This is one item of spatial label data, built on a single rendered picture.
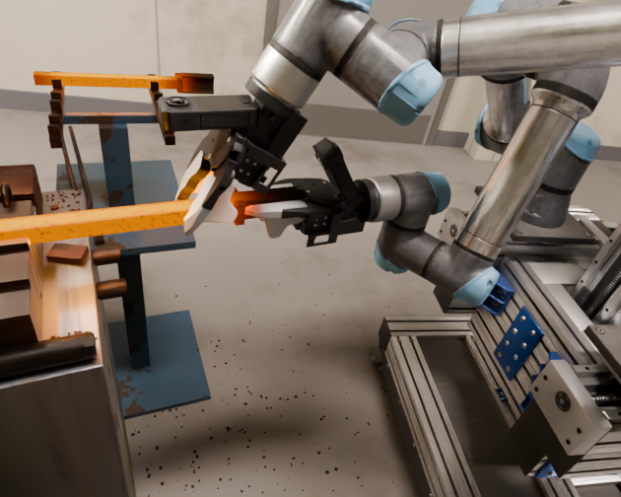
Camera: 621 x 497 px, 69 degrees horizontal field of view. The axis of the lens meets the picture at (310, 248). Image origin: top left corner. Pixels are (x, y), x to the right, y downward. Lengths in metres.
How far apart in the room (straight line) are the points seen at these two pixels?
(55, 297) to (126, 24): 2.62
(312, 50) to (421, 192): 0.32
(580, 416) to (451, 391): 0.70
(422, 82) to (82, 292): 0.49
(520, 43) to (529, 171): 0.21
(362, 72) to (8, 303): 0.46
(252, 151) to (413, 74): 0.21
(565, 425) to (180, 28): 2.81
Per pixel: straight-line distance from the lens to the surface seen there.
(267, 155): 0.59
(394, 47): 0.56
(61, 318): 0.64
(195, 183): 0.65
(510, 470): 1.50
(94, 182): 1.34
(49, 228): 0.62
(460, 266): 0.79
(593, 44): 0.67
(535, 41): 0.66
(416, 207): 0.77
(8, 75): 3.47
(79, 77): 1.24
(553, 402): 0.96
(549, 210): 1.23
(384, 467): 1.60
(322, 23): 0.55
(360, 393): 1.71
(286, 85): 0.56
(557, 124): 0.80
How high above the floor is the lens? 1.37
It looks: 38 degrees down
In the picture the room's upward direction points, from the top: 11 degrees clockwise
